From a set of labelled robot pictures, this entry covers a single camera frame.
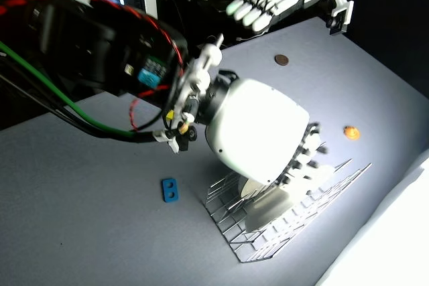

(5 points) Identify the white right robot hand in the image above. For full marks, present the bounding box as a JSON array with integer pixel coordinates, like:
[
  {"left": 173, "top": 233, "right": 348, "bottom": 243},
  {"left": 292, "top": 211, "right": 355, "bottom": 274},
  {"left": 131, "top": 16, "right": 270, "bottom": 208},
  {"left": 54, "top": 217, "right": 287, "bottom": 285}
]
[{"left": 204, "top": 70, "right": 336, "bottom": 188}]

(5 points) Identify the small orange toy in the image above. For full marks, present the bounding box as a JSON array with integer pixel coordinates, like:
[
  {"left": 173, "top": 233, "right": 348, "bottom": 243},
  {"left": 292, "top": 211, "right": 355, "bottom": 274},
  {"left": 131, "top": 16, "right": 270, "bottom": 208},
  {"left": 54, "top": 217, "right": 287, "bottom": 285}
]
[{"left": 343, "top": 125, "right": 361, "bottom": 141}]

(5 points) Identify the blue block with two holes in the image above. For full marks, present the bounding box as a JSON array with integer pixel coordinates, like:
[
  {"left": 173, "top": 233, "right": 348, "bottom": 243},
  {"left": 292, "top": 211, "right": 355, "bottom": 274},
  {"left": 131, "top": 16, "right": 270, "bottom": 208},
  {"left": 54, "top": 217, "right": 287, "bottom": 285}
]
[{"left": 162, "top": 178, "right": 180, "bottom": 204}]

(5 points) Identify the white backdrop panel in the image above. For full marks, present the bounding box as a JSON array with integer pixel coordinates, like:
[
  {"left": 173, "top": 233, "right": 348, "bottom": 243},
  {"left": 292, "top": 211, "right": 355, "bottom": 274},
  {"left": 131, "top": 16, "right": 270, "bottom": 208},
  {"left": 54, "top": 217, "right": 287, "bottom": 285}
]
[{"left": 314, "top": 148, "right": 429, "bottom": 286}]

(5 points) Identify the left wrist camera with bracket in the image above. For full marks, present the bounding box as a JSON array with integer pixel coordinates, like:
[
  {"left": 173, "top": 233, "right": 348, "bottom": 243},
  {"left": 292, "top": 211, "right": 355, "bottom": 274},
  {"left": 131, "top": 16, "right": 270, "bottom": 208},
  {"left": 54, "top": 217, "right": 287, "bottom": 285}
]
[{"left": 325, "top": 0, "right": 355, "bottom": 36}]

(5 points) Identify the silver wire dish rack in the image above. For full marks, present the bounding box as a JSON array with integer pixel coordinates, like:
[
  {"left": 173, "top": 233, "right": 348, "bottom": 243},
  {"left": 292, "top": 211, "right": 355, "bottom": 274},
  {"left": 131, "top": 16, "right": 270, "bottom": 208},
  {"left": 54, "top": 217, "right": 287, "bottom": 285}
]
[{"left": 202, "top": 157, "right": 373, "bottom": 264}]

